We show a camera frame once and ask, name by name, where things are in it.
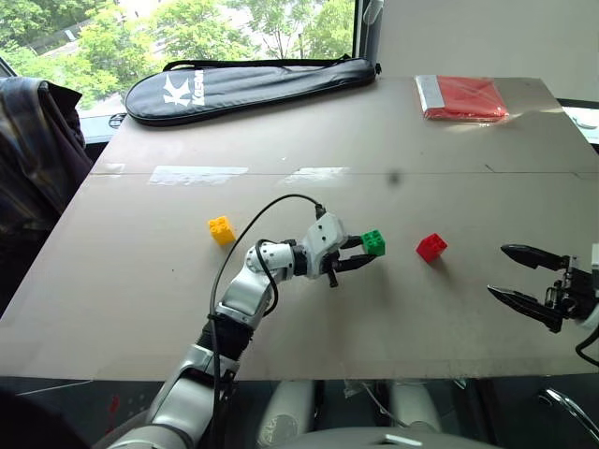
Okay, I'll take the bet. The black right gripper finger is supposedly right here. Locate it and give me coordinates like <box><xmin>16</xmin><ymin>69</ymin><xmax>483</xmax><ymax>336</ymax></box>
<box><xmin>499</xmin><ymin>242</ymin><xmax>573</xmax><ymax>273</ymax></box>
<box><xmin>486</xmin><ymin>284</ymin><xmax>565</xmax><ymax>334</ymax></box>

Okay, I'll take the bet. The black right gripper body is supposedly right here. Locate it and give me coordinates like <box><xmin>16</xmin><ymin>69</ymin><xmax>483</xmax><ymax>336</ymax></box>
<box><xmin>545</xmin><ymin>254</ymin><xmax>598</xmax><ymax>325</ymax></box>

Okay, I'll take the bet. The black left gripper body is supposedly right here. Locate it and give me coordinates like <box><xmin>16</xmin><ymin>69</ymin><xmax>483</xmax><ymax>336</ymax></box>
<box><xmin>321</xmin><ymin>251</ymin><xmax>346</xmax><ymax>289</ymax></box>

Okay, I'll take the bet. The green toy brick cube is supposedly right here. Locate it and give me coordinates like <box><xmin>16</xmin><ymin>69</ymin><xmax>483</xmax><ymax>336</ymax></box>
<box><xmin>359</xmin><ymin>228</ymin><xmax>388</xmax><ymax>257</ymax></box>

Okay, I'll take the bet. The red toy brick cube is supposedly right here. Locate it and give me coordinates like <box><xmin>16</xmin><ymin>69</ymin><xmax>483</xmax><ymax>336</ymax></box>
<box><xmin>415</xmin><ymin>232</ymin><xmax>449</xmax><ymax>264</ymax></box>

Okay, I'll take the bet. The chrome curved bar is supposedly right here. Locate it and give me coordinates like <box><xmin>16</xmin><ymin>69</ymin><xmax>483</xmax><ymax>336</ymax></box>
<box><xmin>537</xmin><ymin>386</ymin><xmax>599</xmax><ymax>443</ymax></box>

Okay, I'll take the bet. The yellow toy brick cube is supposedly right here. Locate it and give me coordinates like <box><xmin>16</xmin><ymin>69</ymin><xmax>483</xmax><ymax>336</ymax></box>
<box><xmin>207</xmin><ymin>214</ymin><xmax>237</xmax><ymax>246</ymax></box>

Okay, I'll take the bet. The white flat object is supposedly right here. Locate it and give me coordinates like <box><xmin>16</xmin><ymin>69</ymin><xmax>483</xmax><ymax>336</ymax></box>
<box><xmin>560</xmin><ymin>105</ymin><xmax>599</xmax><ymax>144</ymax></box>

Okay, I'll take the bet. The grey rounded cylinder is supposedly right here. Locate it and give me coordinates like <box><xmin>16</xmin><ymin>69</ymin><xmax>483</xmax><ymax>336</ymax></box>
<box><xmin>258</xmin><ymin>380</ymin><xmax>315</xmax><ymax>449</ymax></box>
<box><xmin>389</xmin><ymin>381</ymin><xmax>444</xmax><ymax>434</ymax></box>

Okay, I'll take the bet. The red plastic-wrapped package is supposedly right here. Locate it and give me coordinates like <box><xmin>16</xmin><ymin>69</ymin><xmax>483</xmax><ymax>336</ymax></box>
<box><xmin>414</xmin><ymin>73</ymin><xmax>511</xmax><ymax>124</ymax></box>

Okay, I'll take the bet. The black racket bag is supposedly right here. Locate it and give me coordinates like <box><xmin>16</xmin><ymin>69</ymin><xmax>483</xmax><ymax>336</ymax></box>
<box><xmin>124</xmin><ymin>53</ymin><xmax>383</xmax><ymax>128</ymax></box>

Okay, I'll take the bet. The dark plaid jacket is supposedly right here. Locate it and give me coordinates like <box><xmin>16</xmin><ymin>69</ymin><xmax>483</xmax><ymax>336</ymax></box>
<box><xmin>0</xmin><ymin>77</ymin><xmax>95</xmax><ymax>319</ymax></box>

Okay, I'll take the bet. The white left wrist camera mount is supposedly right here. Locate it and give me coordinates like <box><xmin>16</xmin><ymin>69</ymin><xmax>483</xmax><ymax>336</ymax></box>
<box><xmin>301</xmin><ymin>212</ymin><xmax>350</xmax><ymax>281</ymax></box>

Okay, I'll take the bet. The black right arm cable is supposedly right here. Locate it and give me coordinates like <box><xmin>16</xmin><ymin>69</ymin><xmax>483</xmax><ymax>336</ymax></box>
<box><xmin>574</xmin><ymin>322</ymin><xmax>599</xmax><ymax>366</ymax></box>

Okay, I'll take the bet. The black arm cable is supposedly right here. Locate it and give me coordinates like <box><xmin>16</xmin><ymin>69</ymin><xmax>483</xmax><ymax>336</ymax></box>
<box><xmin>574</xmin><ymin>322</ymin><xmax>599</xmax><ymax>366</ymax></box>
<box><xmin>208</xmin><ymin>194</ymin><xmax>329</xmax><ymax>449</ymax></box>

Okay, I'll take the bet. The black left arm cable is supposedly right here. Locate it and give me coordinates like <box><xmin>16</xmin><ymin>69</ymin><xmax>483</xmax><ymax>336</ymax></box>
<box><xmin>208</xmin><ymin>194</ymin><xmax>329</xmax><ymax>449</ymax></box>

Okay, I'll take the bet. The white window frame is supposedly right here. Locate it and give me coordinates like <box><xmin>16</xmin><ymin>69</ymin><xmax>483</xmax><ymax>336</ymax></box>
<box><xmin>353</xmin><ymin>0</ymin><xmax>386</xmax><ymax>65</ymax></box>

